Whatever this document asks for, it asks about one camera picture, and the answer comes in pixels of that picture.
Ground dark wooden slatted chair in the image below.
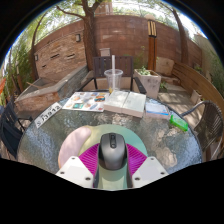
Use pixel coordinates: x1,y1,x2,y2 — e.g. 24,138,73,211
78,55,148,96

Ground forked tree trunk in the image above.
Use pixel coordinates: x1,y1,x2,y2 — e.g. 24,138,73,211
56,0,113,71

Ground slim tree trunk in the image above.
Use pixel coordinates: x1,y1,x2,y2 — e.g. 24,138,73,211
163,0,189,66

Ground square concrete planter with plant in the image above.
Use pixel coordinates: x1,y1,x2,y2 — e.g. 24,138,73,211
133,66,162,100

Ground grey utility box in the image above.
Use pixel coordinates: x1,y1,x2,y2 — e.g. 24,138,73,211
99,47,112,58

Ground thin blue book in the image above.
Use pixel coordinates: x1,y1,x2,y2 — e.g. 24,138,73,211
144,99,171,120

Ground raised stone planter bed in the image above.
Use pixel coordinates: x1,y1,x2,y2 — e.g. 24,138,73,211
14,64,89,111

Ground white licence plate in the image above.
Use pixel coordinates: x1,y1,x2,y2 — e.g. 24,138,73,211
34,102,63,129

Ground clear plastic cup with straw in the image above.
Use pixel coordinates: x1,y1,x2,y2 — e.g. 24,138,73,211
103,54,124,95

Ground round green pink mouse pad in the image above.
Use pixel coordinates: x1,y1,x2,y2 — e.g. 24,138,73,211
58,124,149,191

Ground dark wicker metal armchair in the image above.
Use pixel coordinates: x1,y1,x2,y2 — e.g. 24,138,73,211
181,100,224,161

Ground green plastic case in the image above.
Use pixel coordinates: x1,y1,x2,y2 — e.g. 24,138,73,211
169,114,190,132

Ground grey black computer mouse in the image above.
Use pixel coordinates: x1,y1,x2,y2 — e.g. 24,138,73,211
98,132,129,171

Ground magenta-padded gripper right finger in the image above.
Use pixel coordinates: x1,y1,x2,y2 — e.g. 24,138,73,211
125,143,169,189

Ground tan stone block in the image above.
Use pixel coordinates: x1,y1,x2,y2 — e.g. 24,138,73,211
155,56,175,77

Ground colourful sticker sheet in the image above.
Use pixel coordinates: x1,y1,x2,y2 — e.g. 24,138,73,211
61,91,111,113

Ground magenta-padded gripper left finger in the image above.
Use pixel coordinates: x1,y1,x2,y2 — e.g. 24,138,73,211
55,143,102,189

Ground thick white book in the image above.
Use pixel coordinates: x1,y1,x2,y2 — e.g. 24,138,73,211
103,90,148,119

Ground wooden garden lamp post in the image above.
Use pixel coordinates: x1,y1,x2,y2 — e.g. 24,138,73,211
147,19,158,72

